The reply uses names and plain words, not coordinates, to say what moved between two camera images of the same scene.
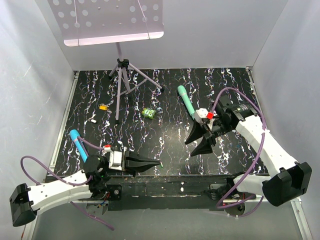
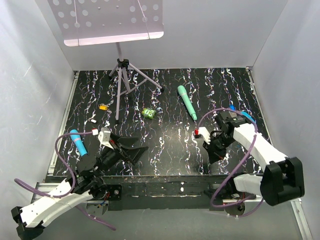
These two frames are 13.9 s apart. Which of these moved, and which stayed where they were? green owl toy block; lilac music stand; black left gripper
Moved: black left gripper
Stayed: lilac music stand; green owl toy block
